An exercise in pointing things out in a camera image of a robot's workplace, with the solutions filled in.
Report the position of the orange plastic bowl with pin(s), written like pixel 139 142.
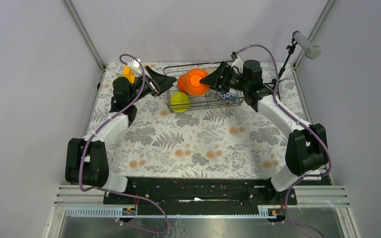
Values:
pixel 180 84

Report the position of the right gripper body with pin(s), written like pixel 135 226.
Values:
pixel 234 81

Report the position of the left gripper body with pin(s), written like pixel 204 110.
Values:
pixel 149 88

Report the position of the orange plastic block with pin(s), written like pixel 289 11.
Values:
pixel 129 74

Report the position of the wire dish rack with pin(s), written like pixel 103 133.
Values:
pixel 208 101

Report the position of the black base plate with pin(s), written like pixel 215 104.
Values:
pixel 201 196

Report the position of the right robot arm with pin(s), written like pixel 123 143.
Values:
pixel 306 143

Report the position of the blue patterned bowl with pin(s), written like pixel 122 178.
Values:
pixel 227 97

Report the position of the floral tablecloth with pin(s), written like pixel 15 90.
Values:
pixel 227 142

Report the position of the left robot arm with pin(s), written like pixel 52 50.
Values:
pixel 87 160

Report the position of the yellow plastic bowl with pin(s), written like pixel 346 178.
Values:
pixel 179 102

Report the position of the orange bowl with white inside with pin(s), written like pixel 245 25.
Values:
pixel 192 84

